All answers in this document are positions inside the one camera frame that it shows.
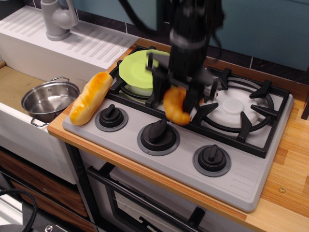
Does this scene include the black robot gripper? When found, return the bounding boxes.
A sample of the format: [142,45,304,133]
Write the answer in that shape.
[145,43,221,115]

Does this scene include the orange toy croissant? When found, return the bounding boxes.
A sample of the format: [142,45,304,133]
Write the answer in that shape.
[163,87,191,126]

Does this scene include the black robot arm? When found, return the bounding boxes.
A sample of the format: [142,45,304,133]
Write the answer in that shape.
[146,0,225,113]

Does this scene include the light green plastic plate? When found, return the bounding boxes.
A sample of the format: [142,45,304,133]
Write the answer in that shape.
[119,49,169,89]

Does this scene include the toy bread loaf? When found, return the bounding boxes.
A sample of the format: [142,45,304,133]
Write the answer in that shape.
[69,72,113,126]

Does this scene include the small steel pot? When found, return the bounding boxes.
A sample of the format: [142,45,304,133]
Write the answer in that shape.
[21,76,80,127]

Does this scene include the white left burner cap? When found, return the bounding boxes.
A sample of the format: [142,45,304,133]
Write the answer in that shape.
[122,84,153,101]

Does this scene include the white burner cap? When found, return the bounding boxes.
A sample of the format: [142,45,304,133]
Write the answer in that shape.
[207,83,259,128]
[122,84,153,101]

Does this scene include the white right burner cap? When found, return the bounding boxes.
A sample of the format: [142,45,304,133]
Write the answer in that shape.
[207,83,259,128]

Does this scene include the black middle stove knob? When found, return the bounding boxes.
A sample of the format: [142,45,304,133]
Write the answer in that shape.
[137,120,180,156]

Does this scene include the black stove knob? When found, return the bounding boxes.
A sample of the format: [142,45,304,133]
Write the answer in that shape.
[95,104,128,132]
[137,120,180,156]
[193,145,231,177]

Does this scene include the black left burner grate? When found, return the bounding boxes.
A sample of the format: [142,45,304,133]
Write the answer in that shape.
[105,48,206,121]

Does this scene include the black burner grate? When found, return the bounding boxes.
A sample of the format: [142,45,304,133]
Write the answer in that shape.
[177,68,294,159]
[105,48,206,121]

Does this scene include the black left stove knob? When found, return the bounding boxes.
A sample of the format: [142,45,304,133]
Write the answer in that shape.
[95,104,128,132]

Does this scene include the black right stove knob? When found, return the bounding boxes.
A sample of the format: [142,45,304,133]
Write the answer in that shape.
[193,145,231,177]

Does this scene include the grey toy stove top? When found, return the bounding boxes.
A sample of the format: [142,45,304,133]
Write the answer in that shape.
[62,61,295,213]

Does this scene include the black right burner grate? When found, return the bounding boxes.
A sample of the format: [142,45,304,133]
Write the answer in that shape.
[177,68,294,159]

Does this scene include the toy oven door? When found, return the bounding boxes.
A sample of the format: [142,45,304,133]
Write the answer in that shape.
[85,160,247,232]

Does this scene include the grey toy faucet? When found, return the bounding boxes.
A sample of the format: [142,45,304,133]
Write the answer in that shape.
[41,0,78,41]

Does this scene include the wooden drawer fronts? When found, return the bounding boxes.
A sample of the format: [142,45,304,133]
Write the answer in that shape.
[0,147,95,232]

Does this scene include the black braided cable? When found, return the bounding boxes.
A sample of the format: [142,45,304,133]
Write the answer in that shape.
[0,188,39,232]

